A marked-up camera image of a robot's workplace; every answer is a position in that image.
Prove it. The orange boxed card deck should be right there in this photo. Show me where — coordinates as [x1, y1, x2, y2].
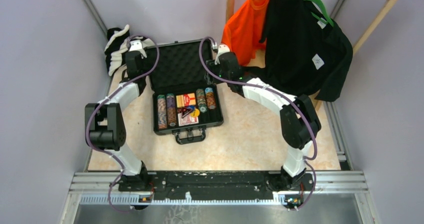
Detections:
[175, 92, 197, 108]

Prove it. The black poker set case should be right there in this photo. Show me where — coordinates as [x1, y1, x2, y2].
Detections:
[142, 39, 224, 145]

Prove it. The yellow big blind button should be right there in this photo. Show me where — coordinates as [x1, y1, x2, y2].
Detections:
[190, 108, 201, 118]

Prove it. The black red triangle token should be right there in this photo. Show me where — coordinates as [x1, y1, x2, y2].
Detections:
[180, 105, 195, 118]

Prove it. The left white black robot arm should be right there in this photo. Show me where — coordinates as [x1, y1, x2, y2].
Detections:
[84, 36, 155, 191]

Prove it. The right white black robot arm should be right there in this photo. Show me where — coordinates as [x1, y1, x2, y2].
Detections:
[203, 41, 322, 190]

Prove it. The black white striped cloth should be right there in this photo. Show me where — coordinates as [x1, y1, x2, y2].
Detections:
[104, 24, 155, 77]

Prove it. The red yellow chip stack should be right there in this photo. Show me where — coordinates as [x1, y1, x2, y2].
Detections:
[205, 87, 217, 110]

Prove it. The orange t-shirt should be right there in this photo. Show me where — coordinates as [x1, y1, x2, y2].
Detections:
[221, 0, 270, 66]

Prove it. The green orange chip stack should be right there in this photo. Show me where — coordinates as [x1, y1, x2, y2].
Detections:
[195, 88, 208, 113]

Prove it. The purple black chip stack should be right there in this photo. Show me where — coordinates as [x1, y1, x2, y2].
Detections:
[166, 93, 177, 127]

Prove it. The blue orange chip stack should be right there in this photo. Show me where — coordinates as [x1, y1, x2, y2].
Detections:
[157, 94, 168, 130]

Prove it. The red playing card deck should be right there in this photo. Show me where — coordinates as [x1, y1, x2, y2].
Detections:
[177, 113, 199, 127]

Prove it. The black t-shirt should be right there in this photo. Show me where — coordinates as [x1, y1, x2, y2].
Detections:
[245, 0, 353, 102]

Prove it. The green clothes hanger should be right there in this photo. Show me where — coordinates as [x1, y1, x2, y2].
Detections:
[304, 0, 334, 27]

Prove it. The wooden clothes rack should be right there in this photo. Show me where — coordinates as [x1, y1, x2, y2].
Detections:
[225, 0, 406, 112]

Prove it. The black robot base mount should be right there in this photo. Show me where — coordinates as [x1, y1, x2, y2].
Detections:
[117, 171, 314, 201]

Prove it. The aluminium frame rail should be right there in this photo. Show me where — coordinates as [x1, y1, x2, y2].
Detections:
[60, 170, 379, 224]

